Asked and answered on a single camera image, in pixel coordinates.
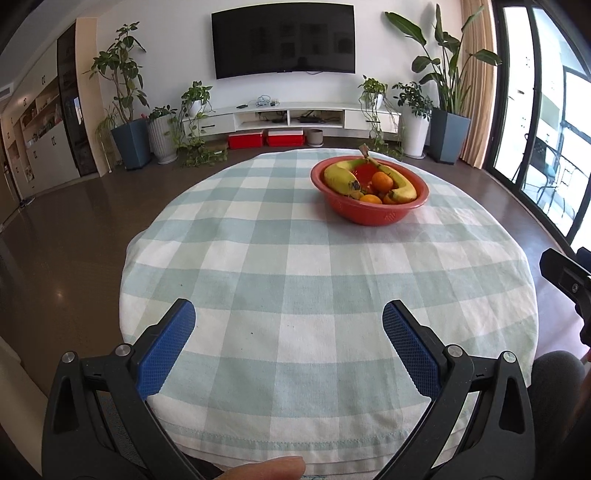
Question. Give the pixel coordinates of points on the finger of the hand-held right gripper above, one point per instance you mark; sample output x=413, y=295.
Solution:
x=563, y=277
x=585, y=259

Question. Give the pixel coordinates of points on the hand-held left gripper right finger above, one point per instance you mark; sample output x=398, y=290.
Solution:
x=408, y=344

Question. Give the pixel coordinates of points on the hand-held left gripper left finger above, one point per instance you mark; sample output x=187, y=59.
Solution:
x=171, y=341

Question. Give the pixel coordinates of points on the red plastic bowl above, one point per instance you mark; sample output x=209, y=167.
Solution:
x=369, y=213

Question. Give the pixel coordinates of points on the yellow banana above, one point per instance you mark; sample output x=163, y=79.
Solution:
x=339, y=177
x=406, y=187

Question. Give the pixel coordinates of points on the person's left hand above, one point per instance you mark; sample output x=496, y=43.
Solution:
x=263, y=470

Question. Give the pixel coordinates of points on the black balcony table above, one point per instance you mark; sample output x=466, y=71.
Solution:
x=570, y=175

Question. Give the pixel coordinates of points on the black balcony chair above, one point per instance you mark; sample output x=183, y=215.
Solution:
x=540, y=161

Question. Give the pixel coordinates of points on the green white checked tablecloth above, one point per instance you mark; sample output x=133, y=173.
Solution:
x=300, y=277

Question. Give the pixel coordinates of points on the beige sofa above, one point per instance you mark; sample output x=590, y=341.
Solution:
x=21, y=415

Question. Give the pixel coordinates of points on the black framed glass door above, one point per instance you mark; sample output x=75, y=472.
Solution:
x=521, y=92

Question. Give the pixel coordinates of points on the large-leaf plant grey square pot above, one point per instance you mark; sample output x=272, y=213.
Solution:
x=450, y=136

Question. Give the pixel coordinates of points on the beige curtain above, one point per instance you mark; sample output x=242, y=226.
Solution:
x=480, y=92

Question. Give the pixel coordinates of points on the tall tree plant blue pot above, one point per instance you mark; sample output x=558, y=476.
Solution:
x=131, y=145

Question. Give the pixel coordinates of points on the plant in white ribbed pot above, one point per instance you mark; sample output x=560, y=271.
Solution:
x=162, y=141

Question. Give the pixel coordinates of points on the small-leaf plant white tall pot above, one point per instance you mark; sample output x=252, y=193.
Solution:
x=415, y=136

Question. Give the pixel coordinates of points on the red storage box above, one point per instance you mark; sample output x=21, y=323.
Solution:
x=285, y=138
x=245, y=141

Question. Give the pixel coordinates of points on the wooden door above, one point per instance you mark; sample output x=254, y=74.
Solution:
x=9, y=189

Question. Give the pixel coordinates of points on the small grey empty pot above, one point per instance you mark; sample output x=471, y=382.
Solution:
x=315, y=138

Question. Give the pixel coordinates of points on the white television cabinet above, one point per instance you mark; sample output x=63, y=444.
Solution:
x=360, y=121

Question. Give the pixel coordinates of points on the black tall cabinet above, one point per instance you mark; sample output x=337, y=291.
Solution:
x=76, y=115

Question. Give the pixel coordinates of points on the black set-top box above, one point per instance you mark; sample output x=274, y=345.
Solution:
x=308, y=119

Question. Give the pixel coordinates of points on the trailing pothos white pot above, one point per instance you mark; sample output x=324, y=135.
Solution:
x=371, y=87
x=196, y=94

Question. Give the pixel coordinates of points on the white wall storage cabinet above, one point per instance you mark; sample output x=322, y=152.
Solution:
x=46, y=147

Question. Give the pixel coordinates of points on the black wall television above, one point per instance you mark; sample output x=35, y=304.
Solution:
x=284, y=39

